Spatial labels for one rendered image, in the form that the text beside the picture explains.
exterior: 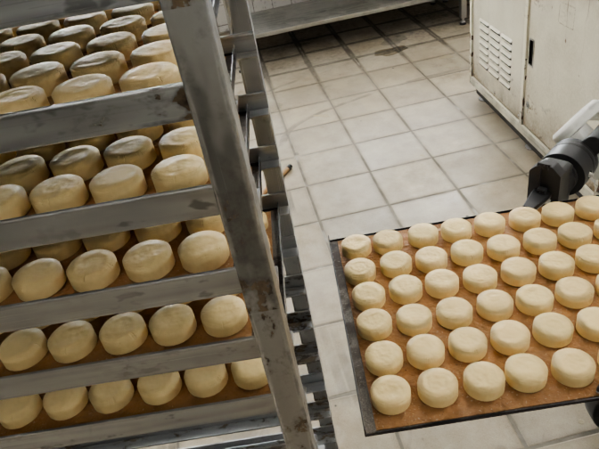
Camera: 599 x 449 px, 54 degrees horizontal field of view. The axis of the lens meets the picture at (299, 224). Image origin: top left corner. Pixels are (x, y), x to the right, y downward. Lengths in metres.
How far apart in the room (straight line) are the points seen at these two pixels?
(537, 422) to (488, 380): 0.97
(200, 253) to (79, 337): 0.18
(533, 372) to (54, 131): 0.60
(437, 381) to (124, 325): 0.38
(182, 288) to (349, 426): 1.22
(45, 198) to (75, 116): 0.11
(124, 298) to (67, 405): 0.22
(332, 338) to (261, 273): 1.45
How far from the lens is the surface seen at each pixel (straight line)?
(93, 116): 0.48
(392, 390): 0.77
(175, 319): 0.66
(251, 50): 0.89
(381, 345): 0.82
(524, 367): 0.80
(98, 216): 0.53
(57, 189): 0.59
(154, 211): 0.52
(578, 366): 0.81
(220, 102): 0.43
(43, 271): 0.65
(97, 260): 0.63
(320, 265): 2.23
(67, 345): 0.69
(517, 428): 1.73
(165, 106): 0.47
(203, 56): 0.42
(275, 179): 0.98
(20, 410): 0.79
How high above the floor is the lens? 1.40
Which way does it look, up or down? 34 degrees down
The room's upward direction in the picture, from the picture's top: 11 degrees counter-clockwise
